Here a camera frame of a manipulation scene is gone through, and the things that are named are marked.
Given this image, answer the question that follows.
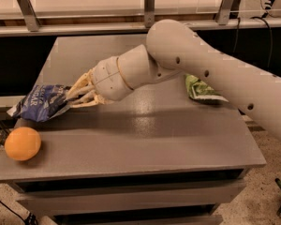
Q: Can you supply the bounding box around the black cable at counter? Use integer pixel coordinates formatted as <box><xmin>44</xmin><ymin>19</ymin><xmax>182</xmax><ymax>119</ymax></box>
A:
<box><xmin>232</xmin><ymin>15</ymin><xmax>274</xmax><ymax>70</ymax></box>

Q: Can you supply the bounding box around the metal counter with brackets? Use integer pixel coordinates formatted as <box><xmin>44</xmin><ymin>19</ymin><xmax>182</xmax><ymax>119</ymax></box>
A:
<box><xmin>0</xmin><ymin>0</ymin><xmax>281</xmax><ymax>38</ymax></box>

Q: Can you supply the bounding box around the grey table with drawers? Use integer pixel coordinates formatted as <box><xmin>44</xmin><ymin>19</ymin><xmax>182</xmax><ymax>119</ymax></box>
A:
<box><xmin>0</xmin><ymin>33</ymin><xmax>268</xmax><ymax>225</ymax></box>

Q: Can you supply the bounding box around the black cable on floor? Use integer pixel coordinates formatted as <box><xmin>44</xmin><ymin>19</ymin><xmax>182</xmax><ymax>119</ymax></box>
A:
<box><xmin>0</xmin><ymin>193</ymin><xmax>39</xmax><ymax>225</ymax></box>

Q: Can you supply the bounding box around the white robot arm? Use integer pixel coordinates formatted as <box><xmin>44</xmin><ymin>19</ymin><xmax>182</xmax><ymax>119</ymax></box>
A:
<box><xmin>66</xmin><ymin>20</ymin><xmax>281</xmax><ymax>141</ymax></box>

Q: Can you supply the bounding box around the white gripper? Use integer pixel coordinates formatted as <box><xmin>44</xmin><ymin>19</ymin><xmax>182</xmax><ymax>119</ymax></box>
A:
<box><xmin>67</xmin><ymin>56</ymin><xmax>133</xmax><ymax>108</ymax></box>

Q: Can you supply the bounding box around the blue chip bag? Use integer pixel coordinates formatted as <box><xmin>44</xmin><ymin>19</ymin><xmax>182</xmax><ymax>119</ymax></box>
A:
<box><xmin>7</xmin><ymin>84</ymin><xmax>70</xmax><ymax>122</ymax></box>

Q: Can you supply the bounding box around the green chip bag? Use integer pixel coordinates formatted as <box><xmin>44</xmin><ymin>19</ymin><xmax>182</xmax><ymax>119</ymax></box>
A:
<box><xmin>185</xmin><ymin>74</ymin><xmax>227</xmax><ymax>103</ymax></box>

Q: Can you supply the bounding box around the orange fruit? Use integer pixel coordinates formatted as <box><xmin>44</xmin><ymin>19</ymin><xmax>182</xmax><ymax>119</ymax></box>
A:
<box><xmin>5</xmin><ymin>127</ymin><xmax>41</xmax><ymax>161</ymax></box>

